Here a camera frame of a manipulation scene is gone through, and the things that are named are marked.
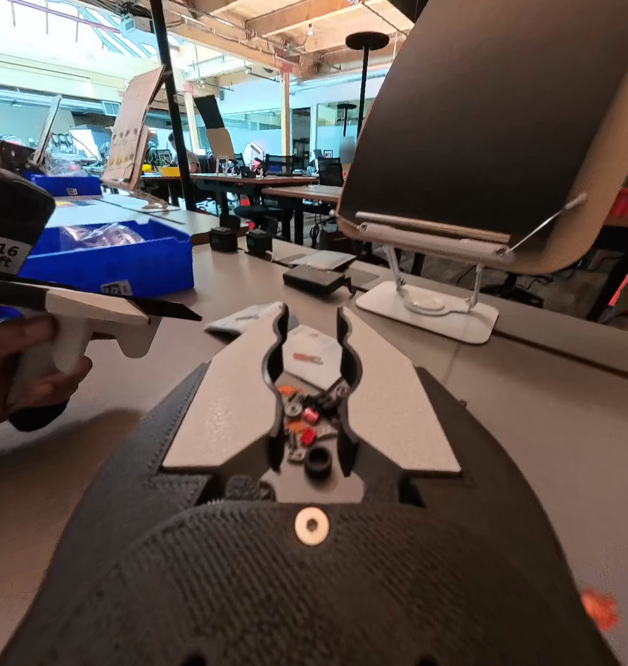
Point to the clear plastic bags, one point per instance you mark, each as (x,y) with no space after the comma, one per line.
(100,235)

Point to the wooden office desk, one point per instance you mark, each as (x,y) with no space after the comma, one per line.
(303,191)
(230,179)

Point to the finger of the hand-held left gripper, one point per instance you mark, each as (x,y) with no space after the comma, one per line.
(137,341)
(95,307)

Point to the black brown board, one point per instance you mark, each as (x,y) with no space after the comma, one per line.
(212,125)

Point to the lego instruction booklet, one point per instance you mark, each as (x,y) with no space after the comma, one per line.
(303,338)

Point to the black floor lamp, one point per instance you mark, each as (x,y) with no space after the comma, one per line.
(366,73)

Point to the yellow bin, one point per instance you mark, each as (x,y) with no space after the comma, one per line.
(169,170)

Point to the large black lego tyre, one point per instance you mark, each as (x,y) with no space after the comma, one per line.
(319,470)

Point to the small blue plastic bin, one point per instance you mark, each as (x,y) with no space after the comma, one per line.
(64,184)

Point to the pile of lego pieces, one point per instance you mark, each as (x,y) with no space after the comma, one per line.
(306,416)

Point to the black power adapter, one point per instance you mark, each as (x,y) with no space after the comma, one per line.
(314,278)

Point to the large blue plastic bin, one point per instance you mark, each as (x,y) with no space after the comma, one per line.
(137,263)

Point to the black charger block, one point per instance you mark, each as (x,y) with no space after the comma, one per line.
(224,239)
(259,243)

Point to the black pillar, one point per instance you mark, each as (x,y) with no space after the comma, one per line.
(171,104)

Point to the cardboard sign with stand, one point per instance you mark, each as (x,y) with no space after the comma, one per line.
(134,130)

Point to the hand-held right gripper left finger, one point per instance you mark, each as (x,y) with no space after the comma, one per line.
(225,416)

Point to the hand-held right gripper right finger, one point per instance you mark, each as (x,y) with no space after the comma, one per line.
(402,416)

